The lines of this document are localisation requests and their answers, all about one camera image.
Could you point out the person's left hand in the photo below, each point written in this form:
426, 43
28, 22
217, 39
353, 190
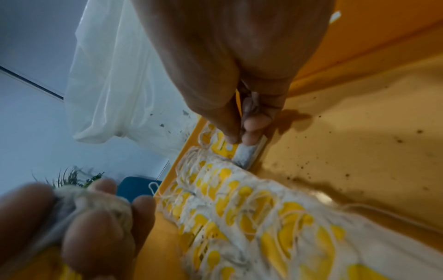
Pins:
97, 240

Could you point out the person's right hand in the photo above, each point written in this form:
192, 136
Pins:
235, 41

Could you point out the bunch of tea bags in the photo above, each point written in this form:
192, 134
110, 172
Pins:
86, 199

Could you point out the yellow tagged tea bag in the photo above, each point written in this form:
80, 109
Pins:
247, 156

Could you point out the clear plastic bag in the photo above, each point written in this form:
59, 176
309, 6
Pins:
103, 82

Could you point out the yellow tray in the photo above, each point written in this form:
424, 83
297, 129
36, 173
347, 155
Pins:
363, 123

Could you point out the row of tea bags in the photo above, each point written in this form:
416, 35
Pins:
259, 213

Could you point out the green leafy plant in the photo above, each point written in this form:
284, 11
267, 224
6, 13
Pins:
71, 177

